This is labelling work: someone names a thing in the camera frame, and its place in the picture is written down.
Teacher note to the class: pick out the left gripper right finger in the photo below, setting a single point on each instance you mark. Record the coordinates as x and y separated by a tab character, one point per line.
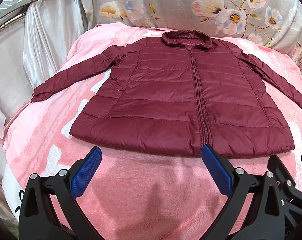
265	217

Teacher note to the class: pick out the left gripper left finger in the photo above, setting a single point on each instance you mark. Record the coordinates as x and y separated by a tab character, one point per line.
49	209

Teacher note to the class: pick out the maroon quilted down jacket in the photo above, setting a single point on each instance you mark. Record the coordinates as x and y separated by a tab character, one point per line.
175	93

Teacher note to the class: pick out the pink bow-print blanket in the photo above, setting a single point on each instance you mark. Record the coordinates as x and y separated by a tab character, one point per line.
132	195

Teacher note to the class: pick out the grey floral quilt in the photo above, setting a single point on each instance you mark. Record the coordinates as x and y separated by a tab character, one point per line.
272	23

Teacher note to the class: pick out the silver satin curtain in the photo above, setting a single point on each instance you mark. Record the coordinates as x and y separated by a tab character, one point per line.
33	47

